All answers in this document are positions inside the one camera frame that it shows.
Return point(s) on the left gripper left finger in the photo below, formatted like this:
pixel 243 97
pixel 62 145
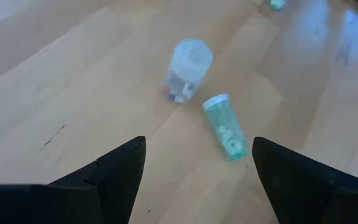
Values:
pixel 117 174

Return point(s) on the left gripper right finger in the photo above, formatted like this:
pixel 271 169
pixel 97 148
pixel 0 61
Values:
pixel 291 186

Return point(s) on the teal bottle with white cap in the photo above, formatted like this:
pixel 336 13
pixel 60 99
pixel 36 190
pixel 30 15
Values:
pixel 225 130
pixel 278 3

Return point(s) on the clear bottle with mixed pills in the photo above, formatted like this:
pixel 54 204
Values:
pixel 191 62

